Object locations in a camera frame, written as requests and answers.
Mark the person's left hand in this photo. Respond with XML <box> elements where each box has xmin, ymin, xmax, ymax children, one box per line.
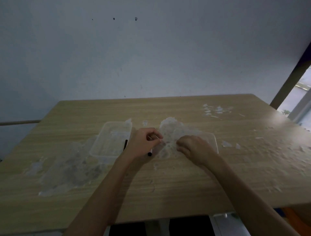
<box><xmin>119</xmin><ymin>128</ymin><xmax>166</xmax><ymax>168</ymax></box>

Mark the person's right hand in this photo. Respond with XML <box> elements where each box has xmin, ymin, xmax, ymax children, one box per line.
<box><xmin>176</xmin><ymin>135</ymin><xmax>220</xmax><ymax>169</ymax></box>

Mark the clear plastic bag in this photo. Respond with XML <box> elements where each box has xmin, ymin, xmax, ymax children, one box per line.
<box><xmin>155</xmin><ymin>117</ymin><xmax>203</xmax><ymax>159</ymax></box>

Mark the person's right forearm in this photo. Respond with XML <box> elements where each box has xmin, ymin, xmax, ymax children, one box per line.
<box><xmin>205</xmin><ymin>155</ymin><xmax>301</xmax><ymax>236</ymax></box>

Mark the person's left forearm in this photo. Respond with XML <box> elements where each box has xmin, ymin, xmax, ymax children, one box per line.
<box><xmin>63</xmin><ymin>156</ymin><xmax>137</xmax><ymax>236</ymax></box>

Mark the clear plastic container lid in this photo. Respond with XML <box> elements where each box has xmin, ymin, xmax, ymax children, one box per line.
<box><xmin>194</xmin><ymin>132</ymin><xmax>219</xmax><ymax>154</ymax></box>

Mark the clear plastic food container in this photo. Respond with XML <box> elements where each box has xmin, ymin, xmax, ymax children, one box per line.
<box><xmin>89</xmin><ymin>121</ymin><xmax>133</xmax><ymax>165</ymax></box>

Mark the flat clear plastic sheet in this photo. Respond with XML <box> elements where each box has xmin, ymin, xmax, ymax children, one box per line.
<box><xmin>38</xmin><ymin>136</ymin><xmax>104</xmax><ymax>197</ymax></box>

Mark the orange object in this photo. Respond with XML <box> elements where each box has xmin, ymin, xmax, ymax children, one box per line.
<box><xmin>282</xmin><ymin>207</ymin><xmax>311</xmax><ymax>236</ymax></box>

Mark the white window frame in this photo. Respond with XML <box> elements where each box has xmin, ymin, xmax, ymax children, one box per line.
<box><xmin>288</xmin><ymin>94</ymin><xmax>311</xmax><ymax>123</ymax></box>

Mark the brown wooden post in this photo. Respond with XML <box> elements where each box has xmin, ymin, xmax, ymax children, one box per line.
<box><xmin>270</xmin><ymin>42</ymin><xmax>311</xmax><ymax>110</ymax></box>

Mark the wooden wall rail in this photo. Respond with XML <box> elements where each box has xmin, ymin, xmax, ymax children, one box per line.
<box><xmin>0</xmin><ymin>120</ymin><xmax>41</xmax><ymax>126</ymax></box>

